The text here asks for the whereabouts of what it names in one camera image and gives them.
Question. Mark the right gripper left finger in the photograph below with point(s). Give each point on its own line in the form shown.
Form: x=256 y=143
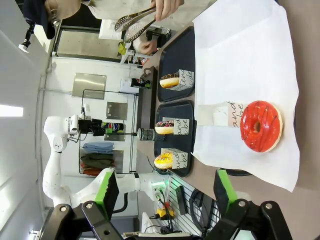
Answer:
x=105 y=197

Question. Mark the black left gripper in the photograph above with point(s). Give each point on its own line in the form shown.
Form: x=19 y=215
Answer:
x=86 y=126

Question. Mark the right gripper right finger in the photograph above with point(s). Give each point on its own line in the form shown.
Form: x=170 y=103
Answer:
x=226 y=192

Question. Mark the black Pepsi can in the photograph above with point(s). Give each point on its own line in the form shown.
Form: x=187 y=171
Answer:
x=140 y=83
x=113 y=127

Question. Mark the dark patterned drink can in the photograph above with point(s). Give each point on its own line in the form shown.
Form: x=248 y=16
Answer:
x=148 y=134

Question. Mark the white script paper holder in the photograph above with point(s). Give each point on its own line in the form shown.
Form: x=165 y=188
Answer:
x=186 y=80
x=233 y=113
x=181 y=126
x=180 y=158

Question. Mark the chocolate donut colourful sprinkles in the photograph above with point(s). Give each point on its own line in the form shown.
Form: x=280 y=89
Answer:
x=163 y=128

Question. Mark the yellow sprinkled donut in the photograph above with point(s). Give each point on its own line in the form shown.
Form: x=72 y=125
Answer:
x=162 y=161

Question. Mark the chocolate glazed donut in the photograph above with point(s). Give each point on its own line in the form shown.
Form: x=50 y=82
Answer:
x=170 y=82

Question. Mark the metal perforated tongs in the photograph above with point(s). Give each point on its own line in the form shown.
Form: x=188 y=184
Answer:
x=132 y=32

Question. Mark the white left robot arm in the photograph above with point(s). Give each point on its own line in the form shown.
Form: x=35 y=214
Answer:
x=52 y=175

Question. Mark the person's right hand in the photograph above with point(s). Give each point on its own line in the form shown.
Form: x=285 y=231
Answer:
x=148 y=47

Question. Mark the person's left hand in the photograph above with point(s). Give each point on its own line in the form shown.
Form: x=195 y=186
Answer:
x=167 y=8

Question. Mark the folded blue cloth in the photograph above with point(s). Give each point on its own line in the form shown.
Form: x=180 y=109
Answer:
x=98 y=147

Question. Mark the folded red cloth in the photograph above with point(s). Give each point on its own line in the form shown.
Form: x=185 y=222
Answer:
x=91 y=171

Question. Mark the folded green cloth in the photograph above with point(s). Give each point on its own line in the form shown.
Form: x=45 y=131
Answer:
x=97 y=160

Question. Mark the black rectangular box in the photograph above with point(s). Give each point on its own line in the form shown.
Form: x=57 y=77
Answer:
x=181 y=200

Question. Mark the white box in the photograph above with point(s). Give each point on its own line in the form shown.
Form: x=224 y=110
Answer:
x=125 y=86

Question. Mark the white slatted panel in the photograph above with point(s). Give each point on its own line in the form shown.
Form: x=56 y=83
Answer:
x=176 y=225

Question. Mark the yellow emergency stop button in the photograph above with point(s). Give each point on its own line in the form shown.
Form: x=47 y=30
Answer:
x=165 y=213

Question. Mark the black square tray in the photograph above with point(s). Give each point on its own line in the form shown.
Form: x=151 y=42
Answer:
x=175 y=57
x=181 y=145

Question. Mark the red glazed donut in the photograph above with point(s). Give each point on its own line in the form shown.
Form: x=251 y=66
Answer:
x=270 y=135

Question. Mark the person in cream shirt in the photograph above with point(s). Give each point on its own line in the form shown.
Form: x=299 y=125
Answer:
x=112 y=10

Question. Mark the white paper sheet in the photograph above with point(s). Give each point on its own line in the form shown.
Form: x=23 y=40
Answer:
x=237 y=62

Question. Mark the small metal wall plate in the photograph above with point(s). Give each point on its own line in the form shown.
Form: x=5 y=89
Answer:
x=116 y=110

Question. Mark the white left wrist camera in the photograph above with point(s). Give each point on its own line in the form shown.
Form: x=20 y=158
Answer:
x=73 y=125

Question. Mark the large metal wall plate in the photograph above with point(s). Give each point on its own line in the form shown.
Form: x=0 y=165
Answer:
x=88 y=86

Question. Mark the camera on black mount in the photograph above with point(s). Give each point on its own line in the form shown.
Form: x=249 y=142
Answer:
x=26 y=45

